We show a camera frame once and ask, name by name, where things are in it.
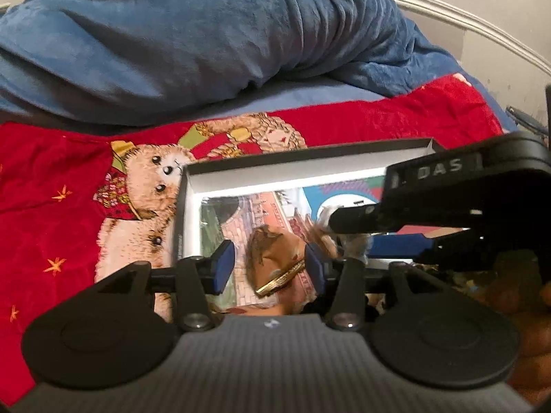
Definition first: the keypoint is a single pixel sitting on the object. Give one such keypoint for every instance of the black cardboard box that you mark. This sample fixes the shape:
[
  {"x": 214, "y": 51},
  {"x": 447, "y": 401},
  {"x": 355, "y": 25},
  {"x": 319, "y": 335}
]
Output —
[{"x": 280, "y": 176}]

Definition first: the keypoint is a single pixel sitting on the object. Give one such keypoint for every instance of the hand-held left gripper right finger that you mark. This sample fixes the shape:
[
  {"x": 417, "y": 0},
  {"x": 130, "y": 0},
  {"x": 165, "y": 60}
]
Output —
[{"x": 313, "y": 263}]

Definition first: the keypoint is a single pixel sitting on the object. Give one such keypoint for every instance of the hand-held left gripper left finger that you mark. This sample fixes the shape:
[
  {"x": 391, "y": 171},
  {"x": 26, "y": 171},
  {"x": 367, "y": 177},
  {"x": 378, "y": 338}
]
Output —
[{"x": 224, "y": 263}]

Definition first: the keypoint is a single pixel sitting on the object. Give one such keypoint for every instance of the red printed bear blanket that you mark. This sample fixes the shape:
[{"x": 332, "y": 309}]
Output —
[{"x": 64, "y": 223}]

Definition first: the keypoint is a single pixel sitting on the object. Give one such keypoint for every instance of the blue circle red book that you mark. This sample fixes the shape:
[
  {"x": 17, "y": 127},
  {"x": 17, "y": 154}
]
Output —
[{"x": 344, "y": 195}]

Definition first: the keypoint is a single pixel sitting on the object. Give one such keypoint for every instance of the round dark stool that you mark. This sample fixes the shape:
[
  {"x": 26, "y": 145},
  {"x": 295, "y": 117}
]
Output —
[{"x": 523, "y": 117}]

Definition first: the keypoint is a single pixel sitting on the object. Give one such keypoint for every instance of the white scrunchie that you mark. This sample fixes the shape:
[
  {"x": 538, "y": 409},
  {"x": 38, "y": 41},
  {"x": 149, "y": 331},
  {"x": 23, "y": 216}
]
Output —
[{"x": 358, "y": 245}]

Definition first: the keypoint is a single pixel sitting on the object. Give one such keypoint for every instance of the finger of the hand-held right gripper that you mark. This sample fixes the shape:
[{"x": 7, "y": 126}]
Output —
[{"x": 357, "y": 219}]

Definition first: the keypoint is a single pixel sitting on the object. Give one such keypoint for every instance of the blue plush blanket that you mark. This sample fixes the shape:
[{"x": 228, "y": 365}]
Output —
[{"x": 193, "y": 38}]

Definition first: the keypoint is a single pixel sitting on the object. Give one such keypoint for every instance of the light blue bed sheet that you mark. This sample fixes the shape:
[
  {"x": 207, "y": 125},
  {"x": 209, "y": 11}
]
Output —
[{"x": 301, "y": 94}]

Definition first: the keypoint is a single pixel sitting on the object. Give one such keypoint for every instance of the person's right hand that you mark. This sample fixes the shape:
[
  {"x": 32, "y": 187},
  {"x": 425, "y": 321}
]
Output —
[{"x": 529, "y": 335}]

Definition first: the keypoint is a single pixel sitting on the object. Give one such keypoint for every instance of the white metal bed frame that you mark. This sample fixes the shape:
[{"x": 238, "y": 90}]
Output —
[{"x": 473, "y": 21}]

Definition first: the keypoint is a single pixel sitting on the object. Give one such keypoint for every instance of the palace picture book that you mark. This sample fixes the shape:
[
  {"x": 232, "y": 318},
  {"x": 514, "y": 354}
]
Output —
[{"x": 241, "y": 223}]

